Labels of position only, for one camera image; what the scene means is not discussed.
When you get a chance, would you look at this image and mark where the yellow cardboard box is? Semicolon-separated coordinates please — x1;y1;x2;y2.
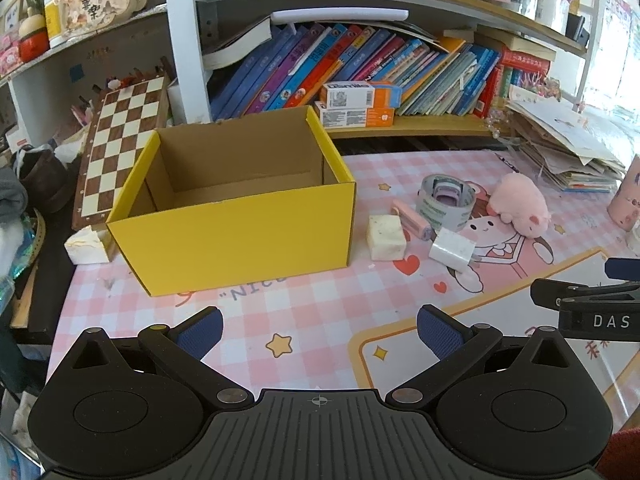
106;107;357;297

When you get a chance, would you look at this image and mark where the stack of papers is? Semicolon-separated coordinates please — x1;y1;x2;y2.
506;86;624;193

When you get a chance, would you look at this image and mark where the white crumpled block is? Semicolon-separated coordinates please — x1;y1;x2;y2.
64;226;116;266

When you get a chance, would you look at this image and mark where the wooden chessboard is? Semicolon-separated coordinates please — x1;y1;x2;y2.
72;75;169;231

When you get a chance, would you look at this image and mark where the red white round doll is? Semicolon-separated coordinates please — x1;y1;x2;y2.
18;13;50;63

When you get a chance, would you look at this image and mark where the small purple toy car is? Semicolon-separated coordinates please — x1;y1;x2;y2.
432;181;463;207

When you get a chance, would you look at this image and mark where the pink plush pig toy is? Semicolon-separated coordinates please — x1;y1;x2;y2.
487;172;551;238

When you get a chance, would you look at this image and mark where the black patterned pencil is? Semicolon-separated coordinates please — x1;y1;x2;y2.
495;153;521;174

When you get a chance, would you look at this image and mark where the row of colourful books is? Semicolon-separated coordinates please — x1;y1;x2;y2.
203;18;559;120

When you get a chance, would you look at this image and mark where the upper orange white box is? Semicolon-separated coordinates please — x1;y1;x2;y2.
319;81;402;110

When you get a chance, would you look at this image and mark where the white charger plug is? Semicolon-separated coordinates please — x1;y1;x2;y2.
428;226;480;272

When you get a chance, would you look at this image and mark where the brown leather shoe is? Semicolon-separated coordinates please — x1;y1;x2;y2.
13;144;78;214

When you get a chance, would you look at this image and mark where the lower orange white box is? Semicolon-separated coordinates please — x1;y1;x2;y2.
314;101;395;129

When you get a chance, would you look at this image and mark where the pink eraser case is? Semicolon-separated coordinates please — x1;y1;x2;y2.
390;200;434;242

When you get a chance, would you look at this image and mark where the white soap block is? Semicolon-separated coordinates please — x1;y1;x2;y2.
366;214;407;261

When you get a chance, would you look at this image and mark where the pink cup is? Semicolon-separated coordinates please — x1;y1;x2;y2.
608;155;640;232

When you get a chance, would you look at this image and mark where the white bookshelf frame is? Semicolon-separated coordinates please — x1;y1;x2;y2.
0;0;604;151

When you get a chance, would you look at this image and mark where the pink checkered desk mat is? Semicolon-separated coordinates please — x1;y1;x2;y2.
46;148;640;430

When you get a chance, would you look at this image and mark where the clear packing tape roll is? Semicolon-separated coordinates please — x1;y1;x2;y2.
416;174;476;232

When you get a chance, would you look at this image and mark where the orange white box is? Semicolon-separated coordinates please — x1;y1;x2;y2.
314;101;395;129
319;81;402;110

